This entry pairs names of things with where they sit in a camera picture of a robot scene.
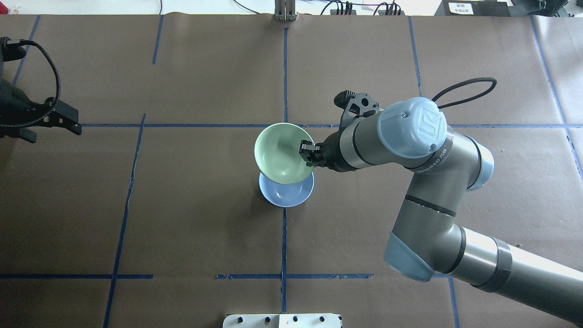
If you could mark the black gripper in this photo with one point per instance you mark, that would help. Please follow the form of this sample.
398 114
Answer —
331 154

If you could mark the green bowl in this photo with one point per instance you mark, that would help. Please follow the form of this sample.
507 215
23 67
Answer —
277 153

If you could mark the blue bowl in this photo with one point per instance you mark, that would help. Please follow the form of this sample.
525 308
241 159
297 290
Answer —
286 195

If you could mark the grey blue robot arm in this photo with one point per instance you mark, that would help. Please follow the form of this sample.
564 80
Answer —
425 238

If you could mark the aluminium frame post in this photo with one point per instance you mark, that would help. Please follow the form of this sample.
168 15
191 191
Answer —
285 10

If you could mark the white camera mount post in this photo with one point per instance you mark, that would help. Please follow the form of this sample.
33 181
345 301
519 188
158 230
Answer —
284 320

